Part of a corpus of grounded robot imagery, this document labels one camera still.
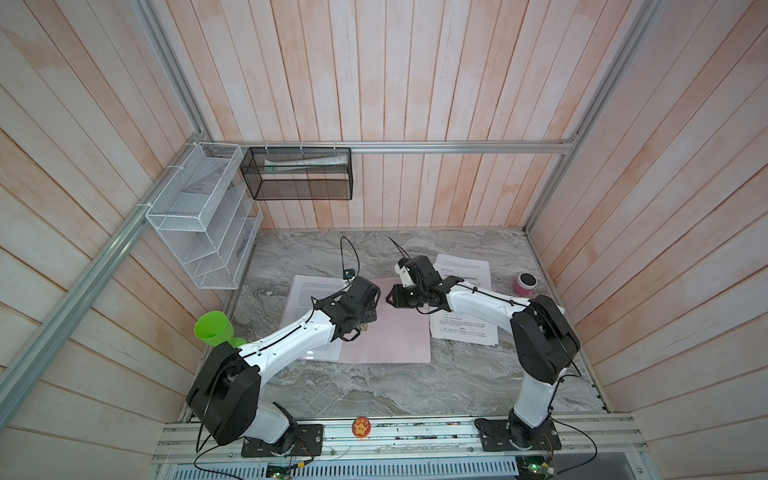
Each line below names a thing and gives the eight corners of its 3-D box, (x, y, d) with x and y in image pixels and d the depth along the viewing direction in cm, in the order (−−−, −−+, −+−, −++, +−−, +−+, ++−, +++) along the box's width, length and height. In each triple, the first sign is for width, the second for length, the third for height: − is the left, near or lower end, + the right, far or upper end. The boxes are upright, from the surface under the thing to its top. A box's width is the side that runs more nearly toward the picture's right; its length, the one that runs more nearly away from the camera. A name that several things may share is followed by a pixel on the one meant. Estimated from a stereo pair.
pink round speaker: (515, 296, 103) (521, 286, 99) (510, 282, 107) (516, 272, 102) (532, 296, 103) (540, 286, 99) (527, 282, 107) (534, 272, 102)
